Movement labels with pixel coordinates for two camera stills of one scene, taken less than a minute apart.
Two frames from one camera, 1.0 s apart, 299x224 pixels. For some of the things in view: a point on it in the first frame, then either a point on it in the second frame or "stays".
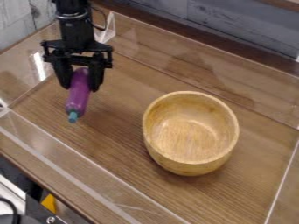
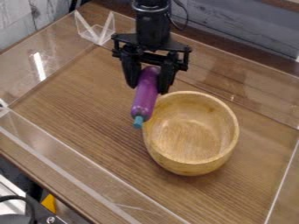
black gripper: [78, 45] → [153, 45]
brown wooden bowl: [192, 131] stays
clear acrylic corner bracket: [104, 36] stays
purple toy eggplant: [80, 95] → [145, 106]
